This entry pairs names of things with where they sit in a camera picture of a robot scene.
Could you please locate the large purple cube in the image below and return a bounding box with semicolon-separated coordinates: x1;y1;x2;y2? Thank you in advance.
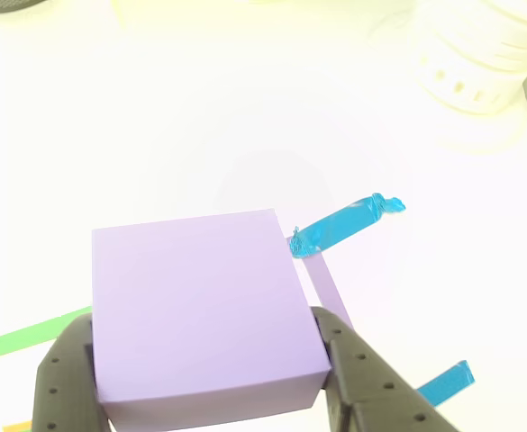
91;208;332;432

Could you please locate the blue tape strip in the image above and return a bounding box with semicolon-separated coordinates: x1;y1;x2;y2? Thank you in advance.
417;359;476;407
288;193;407;260

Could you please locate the white slotted cylinder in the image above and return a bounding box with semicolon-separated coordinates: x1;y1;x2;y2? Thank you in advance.
406;0;527;119

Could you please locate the black mesh pen holder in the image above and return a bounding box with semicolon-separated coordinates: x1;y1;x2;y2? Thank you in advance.
0;0;52;14

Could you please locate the green square frame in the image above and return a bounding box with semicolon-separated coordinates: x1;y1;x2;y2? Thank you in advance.
0;305;94;365

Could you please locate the purple square frame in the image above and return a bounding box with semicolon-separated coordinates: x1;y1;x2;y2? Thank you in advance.
285;236;355;330

